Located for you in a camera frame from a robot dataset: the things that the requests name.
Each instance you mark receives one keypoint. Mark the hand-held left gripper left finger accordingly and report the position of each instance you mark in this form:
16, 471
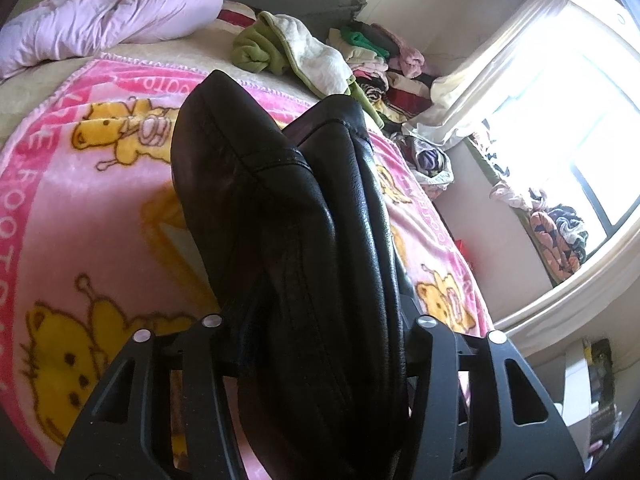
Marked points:
210, 340

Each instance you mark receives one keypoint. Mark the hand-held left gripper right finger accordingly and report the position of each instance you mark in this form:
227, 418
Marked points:
430, 345

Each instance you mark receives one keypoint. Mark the black leather jacket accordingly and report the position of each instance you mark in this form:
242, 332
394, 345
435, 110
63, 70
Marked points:
280, 240

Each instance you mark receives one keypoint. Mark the clothes on windowsill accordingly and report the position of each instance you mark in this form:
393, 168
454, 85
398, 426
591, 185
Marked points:
555, 235

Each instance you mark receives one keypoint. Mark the pile of mixed clothes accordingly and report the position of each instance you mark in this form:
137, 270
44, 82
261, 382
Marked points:
395, 80

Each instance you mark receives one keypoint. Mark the red item on floor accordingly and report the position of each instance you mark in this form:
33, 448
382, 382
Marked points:
463, 250

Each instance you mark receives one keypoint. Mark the pink printed blanket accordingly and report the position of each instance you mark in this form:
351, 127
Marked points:
75, 200

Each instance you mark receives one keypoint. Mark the window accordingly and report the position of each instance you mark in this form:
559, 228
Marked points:
575, 135

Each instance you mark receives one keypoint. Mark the cream curtain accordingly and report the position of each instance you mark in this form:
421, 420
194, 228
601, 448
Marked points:
480, 60

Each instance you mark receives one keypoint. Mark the green and white garment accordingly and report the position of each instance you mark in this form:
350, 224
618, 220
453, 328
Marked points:
295, 55

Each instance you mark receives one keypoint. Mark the bed with beige sheet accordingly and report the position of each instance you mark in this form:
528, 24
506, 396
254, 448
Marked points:
30, 102

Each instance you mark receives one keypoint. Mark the red striped pillow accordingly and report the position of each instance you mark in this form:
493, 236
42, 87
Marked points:
237, 12

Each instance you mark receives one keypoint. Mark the light pink duvet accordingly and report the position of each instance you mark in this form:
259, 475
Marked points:
115, 10

